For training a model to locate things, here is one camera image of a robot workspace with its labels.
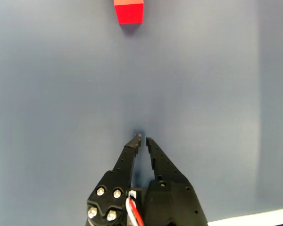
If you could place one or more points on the white table frame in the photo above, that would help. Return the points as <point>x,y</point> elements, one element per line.
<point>261,217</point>

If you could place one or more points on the red cube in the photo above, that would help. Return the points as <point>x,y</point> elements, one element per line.
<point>129,14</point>

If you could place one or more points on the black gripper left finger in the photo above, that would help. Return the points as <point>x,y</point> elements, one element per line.
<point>113,188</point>

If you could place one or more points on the dark blue table mat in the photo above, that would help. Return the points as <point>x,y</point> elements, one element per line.
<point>61,94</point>

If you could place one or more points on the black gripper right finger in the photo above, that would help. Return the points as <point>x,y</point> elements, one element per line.
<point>169,197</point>

